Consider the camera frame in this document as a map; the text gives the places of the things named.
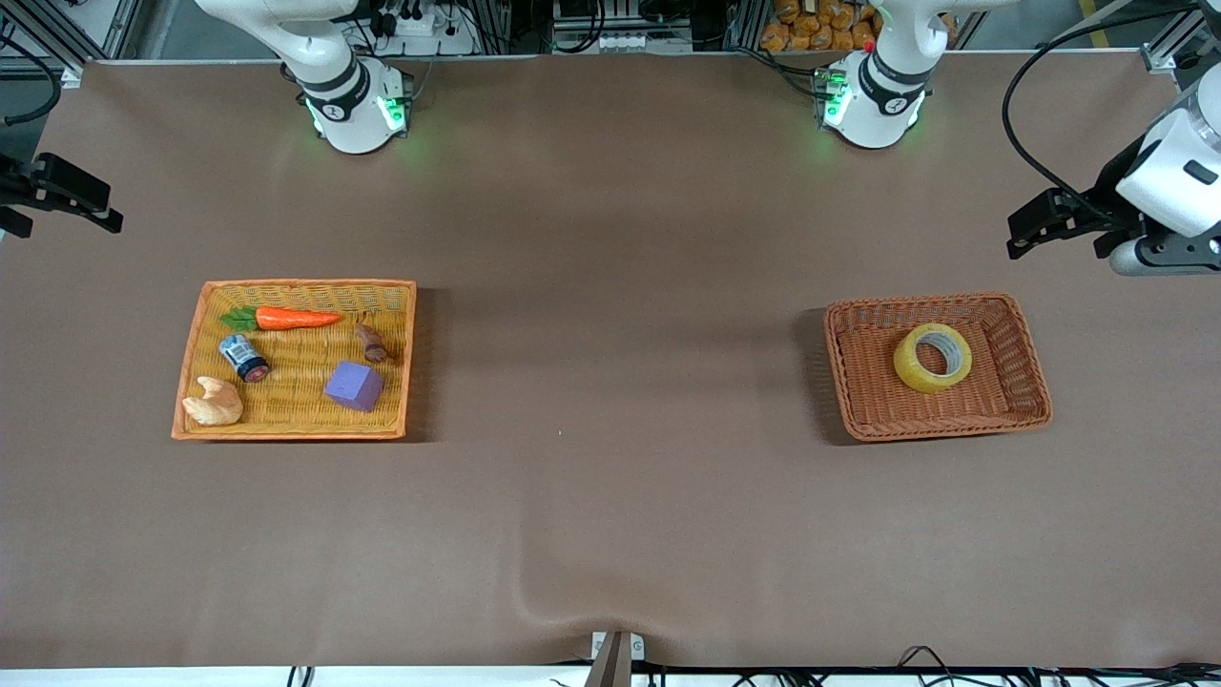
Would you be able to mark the small brown toy piece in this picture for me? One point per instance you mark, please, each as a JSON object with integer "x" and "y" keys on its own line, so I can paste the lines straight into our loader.
{"x": 370, "y": 345}

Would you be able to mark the metal table edge bracket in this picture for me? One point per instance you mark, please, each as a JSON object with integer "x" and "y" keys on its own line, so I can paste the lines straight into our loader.
{"x": 615, "y": 658}

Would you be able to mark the yellow clear tape roll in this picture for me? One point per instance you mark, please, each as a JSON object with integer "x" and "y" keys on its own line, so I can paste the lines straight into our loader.
{"x": 911, "y": 372}

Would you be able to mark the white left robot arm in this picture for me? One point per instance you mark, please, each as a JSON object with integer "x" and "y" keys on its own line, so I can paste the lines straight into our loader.
{"x": 878, "y": 114}

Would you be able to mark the aluminium frame profile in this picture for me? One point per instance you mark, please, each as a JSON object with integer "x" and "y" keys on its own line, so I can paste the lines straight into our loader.
{"x": 72, "y": 72}
{"x": 1159, "y": 57}

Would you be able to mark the beige toy croissant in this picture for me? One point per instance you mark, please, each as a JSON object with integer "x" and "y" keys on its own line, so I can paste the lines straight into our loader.
{"x": 215, "y": 405}

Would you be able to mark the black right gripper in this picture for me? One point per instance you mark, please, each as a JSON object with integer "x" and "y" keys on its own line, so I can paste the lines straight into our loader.
{"x": 38, "y": 184}

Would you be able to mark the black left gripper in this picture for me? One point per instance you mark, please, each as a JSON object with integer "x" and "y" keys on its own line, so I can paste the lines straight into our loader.
{"x": 1112, "y": 194}

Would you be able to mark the brown wicker basket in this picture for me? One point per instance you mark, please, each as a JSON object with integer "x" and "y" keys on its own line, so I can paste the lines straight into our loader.
{"x": 868, "y": 382}

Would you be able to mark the purple foam cube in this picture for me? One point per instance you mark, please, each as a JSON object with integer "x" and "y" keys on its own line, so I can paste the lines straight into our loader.
{"x": 353, "y": 385}

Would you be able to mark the small dark can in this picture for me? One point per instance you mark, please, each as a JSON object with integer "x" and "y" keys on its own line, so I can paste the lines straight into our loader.
{"x": 242, "y": 358}

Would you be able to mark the orange toy carrot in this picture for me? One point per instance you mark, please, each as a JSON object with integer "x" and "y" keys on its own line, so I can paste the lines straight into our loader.
{"x": 291, "y": 319}

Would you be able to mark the bag of toy breads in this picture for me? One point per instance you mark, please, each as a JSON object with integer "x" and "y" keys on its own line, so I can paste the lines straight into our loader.
{"x": 811, "y": 29}

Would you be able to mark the white power strip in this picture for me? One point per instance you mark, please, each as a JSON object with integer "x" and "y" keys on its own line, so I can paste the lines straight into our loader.
{"x": 420, "y": 24}

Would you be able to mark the orange flat wicker tray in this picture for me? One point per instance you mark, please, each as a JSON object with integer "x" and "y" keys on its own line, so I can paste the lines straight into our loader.
{"x": 296, "y": 420}

